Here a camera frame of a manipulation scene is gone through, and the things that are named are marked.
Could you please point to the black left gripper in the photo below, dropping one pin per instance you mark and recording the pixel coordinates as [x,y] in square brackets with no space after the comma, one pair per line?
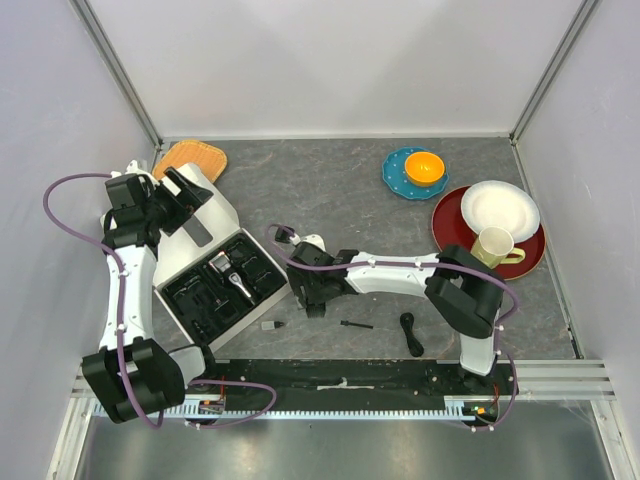
[185,202]

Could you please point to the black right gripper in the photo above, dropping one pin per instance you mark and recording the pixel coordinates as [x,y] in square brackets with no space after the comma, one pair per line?
[312,295]

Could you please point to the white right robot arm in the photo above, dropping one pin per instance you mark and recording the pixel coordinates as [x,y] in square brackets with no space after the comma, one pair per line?
[465,292]

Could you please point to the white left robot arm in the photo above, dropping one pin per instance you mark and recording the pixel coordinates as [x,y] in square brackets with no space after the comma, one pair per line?
[131,375]

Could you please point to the silver black hair clipper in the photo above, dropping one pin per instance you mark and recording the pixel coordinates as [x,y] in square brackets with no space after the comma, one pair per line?
[223,266]

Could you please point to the black cleaning brush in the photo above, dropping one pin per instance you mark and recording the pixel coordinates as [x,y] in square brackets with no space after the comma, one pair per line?
[356,325]

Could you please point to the woven orange tray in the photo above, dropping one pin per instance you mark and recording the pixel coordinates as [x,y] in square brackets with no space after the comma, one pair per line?
[211,160]

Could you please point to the white clipper kit box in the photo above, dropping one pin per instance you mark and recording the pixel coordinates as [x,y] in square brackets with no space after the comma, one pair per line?
[207,309]

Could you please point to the teal dotted plate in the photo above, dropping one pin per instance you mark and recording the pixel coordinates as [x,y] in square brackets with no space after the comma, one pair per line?
[395,178]

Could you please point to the dark red plate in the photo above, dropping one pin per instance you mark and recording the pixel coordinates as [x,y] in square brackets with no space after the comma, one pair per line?
[449,228]

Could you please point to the orange bowl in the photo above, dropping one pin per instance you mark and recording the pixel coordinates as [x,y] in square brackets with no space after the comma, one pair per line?
[424,169]

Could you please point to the pale yellow mug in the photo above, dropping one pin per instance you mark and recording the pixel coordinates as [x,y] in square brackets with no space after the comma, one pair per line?
[495,246]

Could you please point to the white paper bowl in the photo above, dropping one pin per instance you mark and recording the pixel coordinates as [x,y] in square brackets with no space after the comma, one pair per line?
[500,204]

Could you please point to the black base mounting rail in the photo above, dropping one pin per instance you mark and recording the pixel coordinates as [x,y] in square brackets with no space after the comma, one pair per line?
[352,385]

